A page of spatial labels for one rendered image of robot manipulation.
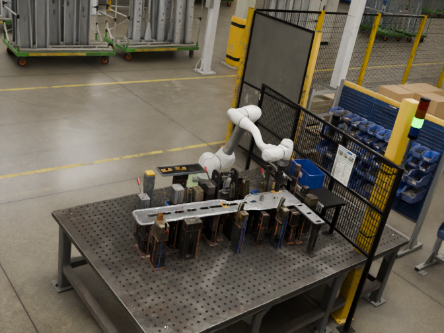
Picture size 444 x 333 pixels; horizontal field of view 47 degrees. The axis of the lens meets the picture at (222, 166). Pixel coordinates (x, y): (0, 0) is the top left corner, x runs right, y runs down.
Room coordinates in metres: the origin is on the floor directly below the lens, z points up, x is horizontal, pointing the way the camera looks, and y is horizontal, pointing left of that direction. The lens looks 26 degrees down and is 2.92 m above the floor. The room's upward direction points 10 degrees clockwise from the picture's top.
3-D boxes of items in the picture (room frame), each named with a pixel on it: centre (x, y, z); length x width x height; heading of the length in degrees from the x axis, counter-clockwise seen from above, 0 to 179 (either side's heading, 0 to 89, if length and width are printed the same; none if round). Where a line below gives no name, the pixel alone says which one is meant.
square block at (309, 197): (3.64, -0.76, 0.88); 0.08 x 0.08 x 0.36; 32
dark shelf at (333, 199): (4.00, -0.72, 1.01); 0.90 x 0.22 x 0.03; 32
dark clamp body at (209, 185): (3.50, 0.07, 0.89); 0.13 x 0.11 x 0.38; 32
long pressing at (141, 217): (3.33, -0.05, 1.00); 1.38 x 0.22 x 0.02; 122
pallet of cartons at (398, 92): (7.80, -2.89, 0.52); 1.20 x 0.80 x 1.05; 129
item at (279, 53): (6.27, -0.44, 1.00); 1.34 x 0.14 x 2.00; 42
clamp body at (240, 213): (3.23, -0.21, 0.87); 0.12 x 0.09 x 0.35; 32
